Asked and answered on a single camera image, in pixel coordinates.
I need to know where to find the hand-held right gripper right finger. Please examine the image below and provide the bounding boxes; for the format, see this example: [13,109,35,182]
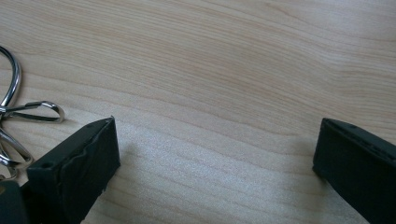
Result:
[312,118,396,224]

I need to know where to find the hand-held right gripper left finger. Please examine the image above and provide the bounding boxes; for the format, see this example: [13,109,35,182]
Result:
[20,116,121,224]

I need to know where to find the dark green key fob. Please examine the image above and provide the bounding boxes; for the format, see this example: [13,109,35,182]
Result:
[0,180,29,224]

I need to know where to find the silver metal key ring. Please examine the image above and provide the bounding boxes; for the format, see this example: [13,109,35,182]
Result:
[0,46,66,181]

